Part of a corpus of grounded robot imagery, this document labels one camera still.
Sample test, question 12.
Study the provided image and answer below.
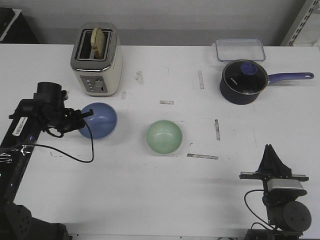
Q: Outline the clear plastic food container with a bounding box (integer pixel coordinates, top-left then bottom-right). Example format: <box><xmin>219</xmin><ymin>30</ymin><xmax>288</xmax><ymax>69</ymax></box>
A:
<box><xmin>212</xmin><ymin>38</ymin><xmax>266</xmax><ymax>62</ymax></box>

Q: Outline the white slotted shelf upright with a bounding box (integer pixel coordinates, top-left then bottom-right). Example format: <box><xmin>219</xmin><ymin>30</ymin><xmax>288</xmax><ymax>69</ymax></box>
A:
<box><xmin>280</xmin><ymin>0</ymin><xmax>320</xmax><ymax>48</ymax></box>

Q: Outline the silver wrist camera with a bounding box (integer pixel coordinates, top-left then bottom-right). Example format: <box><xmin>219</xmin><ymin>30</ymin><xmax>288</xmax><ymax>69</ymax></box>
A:
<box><xmin>266</xmin><ymin>178</ymin><xmax>308</xmax><ymax>197</ymax></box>

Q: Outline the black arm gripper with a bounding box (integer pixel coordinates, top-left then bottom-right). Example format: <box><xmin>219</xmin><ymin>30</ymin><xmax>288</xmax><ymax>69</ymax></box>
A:
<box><xmin>43</xmin><ymin>106</ymin><xmax>94</xmax><ymax>134</ymax></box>
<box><xmin>239</xmin><ymin>144</ymin><xmax>309</xmax><ymax>194</ymax></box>

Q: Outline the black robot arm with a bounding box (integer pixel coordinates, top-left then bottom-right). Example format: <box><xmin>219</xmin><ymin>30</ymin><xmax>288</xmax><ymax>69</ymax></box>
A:
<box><xmin>239</xmin><ymin>144</ymin><xmax>312</xmax><ymax>240</ymax></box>
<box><xmin>0</xmin><ymin>82</ymin><xmax>94</xmax><ymax>240</ymax></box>

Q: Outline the blue bowl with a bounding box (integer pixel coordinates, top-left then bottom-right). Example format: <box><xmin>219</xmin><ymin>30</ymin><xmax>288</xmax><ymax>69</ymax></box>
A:
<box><xmin>81</xmin><ymin>102</ymin><xmax>118</xmax><ymax>140</ymax></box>

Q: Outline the cream and chrome toaster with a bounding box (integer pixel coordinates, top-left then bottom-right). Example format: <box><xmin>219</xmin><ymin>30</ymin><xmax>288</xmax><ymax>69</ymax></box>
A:
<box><xmin>70</xmin><ymin>22</ymin><xmax>123</xmax><ymax>97</ymax></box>

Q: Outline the green bowl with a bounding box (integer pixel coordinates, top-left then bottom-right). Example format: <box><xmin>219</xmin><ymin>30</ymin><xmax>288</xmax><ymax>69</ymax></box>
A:
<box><xmin>145</xmin><ymin>120</ymin><xmax>183</xmax><ymax>155</ymax></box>

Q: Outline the glass pot lid blue knob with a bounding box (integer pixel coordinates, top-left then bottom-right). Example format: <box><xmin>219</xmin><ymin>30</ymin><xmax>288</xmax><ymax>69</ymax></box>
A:
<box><xmin>222</xmin><ymin>59</ymin><xmax>268</xmax><ymax>95</ymax></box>

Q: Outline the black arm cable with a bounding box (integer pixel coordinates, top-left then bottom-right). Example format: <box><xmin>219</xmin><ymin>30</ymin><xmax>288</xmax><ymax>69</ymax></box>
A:
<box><xmin>244</xmin><ymin>189</ymin><xmax>276</xmax><ymax>232</ymax></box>
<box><xmin>29</xmin><ymin>117</ymin><xmax>95</xmax><ymax>164</ymax></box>

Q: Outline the dark blue saucepan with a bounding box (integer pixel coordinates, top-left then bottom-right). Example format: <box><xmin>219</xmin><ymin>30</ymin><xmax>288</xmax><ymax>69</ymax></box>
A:
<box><xmin>219</xmin><ymin>72</ymin><xmax>315</xmax><ymax>105</ymax></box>

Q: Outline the bread slice in toaster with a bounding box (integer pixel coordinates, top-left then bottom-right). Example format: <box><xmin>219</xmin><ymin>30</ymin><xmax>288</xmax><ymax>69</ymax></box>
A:
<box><xmin>90</xmin><ymin>27</ymin><xmax>106</xmax><ymax>59</ymax></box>

